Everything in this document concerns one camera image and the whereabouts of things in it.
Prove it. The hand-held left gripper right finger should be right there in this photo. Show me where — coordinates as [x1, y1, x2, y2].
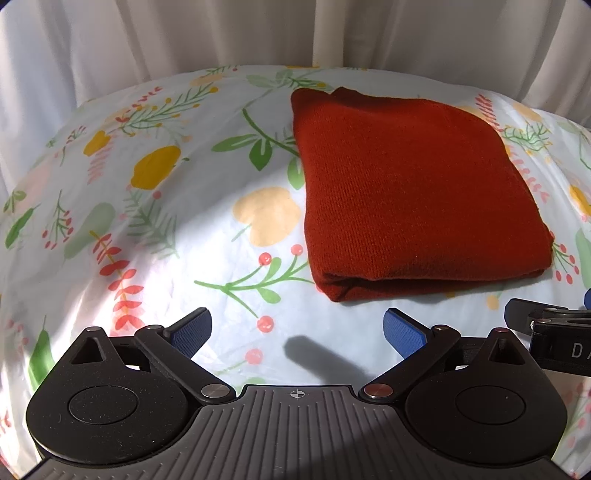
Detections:
[362, 308, 528, 403]

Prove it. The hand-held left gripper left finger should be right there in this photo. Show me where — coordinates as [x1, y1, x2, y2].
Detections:
[69, 308, 236, 403]

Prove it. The red knitted sweater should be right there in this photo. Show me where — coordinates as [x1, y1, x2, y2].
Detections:
[291, 86, 554, 304]

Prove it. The floral printed bedsheet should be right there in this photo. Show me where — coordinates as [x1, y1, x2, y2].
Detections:
[0, 65, 591, 480]

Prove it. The white curtain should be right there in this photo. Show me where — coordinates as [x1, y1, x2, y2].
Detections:
[0, 0, 591, 121]

